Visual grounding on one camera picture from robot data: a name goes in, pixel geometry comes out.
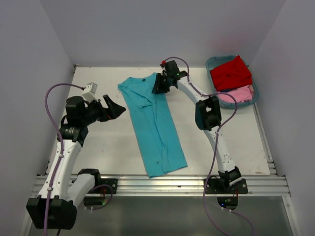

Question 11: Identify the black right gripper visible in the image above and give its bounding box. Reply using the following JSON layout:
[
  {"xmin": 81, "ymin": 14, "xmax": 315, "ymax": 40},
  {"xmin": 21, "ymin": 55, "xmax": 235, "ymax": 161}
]
[{"xmin": 152, "ymin": 73, "xmax": 171, "ymax": 94}]

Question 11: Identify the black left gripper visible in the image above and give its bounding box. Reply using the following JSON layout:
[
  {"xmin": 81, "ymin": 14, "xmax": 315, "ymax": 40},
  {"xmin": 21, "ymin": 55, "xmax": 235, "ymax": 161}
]
[{"xmin": 81, "ymin": 94, "xmax": 125, "ymax": 126}]

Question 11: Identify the turquoise t shirt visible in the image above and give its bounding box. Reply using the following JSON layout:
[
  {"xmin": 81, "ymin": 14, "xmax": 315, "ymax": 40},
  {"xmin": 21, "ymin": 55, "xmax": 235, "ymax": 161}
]
[{"xmin": 118, "ymin": 73, "xmax": 188, "ymax": 178}]

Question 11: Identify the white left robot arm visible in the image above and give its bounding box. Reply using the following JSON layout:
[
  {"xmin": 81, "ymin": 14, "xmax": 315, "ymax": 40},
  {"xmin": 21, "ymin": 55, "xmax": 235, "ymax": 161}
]
[{"xmin": 26, "ymin": 95, "xmax": 126, "ymax": 231}]

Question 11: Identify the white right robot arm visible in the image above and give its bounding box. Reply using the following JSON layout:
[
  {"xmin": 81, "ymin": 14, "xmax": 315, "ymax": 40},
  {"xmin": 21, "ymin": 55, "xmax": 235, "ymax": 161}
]
[{"xmin": 152, "ymin": 58, "xmax": 242, "ymax": 193}]

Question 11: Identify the red t shirt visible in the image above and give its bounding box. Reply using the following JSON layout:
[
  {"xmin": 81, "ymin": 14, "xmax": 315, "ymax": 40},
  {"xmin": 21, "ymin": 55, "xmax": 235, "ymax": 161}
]
[{"xmin": 210, "ymin": 56, "xmax": 252, "ymax": 91}]

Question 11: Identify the pink t shirt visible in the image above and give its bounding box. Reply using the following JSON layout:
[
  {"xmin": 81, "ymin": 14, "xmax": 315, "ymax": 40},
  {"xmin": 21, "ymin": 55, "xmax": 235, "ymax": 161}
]
[{"xmin": 218, "ymin": 85, "xmax": 254, "ymax": 104}]

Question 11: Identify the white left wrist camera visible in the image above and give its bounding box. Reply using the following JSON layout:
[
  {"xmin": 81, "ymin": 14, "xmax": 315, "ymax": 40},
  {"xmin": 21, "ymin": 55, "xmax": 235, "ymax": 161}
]
[{"xmin": 82, "ymin": 82, "xmax": 97, "ymax": 103}]

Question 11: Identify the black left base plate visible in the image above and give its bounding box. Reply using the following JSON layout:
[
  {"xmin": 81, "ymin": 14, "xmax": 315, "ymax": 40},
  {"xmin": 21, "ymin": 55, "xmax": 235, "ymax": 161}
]
[{"xmin": 96, "ymin": 178, "xmax": 118, "ymax": 195}]

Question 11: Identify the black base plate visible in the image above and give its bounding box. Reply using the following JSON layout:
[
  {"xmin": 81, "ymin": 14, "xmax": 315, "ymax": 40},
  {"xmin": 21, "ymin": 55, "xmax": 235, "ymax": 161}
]
[
  {"xmin": 96, "ymin": 178, "xmax": 118, "ymax": 195},
  {"xmin": 205, "ymin": 178, "xmax": 249, "ymax": 194}
]

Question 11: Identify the aluminium mounting rail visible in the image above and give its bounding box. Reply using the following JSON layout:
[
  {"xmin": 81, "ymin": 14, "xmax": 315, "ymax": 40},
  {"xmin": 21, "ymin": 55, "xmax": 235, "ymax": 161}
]
[{"xmin": 31, "ymin": 157, "xmax": 292, "ymax": 197}]

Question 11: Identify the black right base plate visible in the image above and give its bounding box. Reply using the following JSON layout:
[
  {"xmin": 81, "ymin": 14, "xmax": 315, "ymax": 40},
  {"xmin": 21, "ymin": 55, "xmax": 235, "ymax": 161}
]
[{"xmin": 205, "ymin": 178, "xmax": 249, "ymax": 194}]

